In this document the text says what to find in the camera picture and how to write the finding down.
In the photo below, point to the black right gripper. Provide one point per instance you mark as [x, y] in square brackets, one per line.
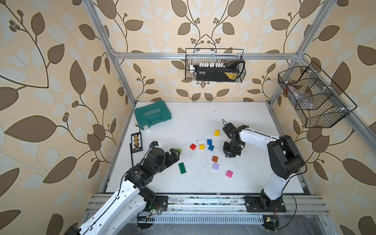
[230, 154]

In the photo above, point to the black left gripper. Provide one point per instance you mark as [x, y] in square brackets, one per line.
[175, 155]

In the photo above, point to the dark green long lego brick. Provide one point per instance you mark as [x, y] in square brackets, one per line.
[182, 168]

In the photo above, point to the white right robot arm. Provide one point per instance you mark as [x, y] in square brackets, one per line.
[285, 161]

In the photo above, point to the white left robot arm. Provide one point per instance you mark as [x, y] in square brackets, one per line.
[132, 197]

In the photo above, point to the orange lego brick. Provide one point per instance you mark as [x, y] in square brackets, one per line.
[215, 159]

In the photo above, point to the lilac lego brick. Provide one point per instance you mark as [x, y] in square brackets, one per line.
[215, 166]

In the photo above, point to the pink lego brick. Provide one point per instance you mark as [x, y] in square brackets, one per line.
[229, 174]

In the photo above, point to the black parallel charging board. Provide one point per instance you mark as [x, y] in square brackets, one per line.
[136, 142]

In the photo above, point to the black allen key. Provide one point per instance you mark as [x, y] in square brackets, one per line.
[131, 155]

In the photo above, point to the green plastic tool case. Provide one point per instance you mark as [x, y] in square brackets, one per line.
[152, 114]

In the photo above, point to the black battery charger in basket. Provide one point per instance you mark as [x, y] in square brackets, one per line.
[228, 71]

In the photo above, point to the plastic bag in basket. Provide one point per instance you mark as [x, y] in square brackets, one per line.
[296, 95]

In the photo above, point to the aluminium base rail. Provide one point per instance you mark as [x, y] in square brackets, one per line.
[216, 209]

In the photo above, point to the black wire basket back wall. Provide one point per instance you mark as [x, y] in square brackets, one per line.
[196, 55]

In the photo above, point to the black wire basket wall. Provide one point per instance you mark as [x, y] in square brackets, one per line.
[329, 102]
[196, 55]

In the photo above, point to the black wire basket right wall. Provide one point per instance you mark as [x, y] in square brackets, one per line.
[329, 102]

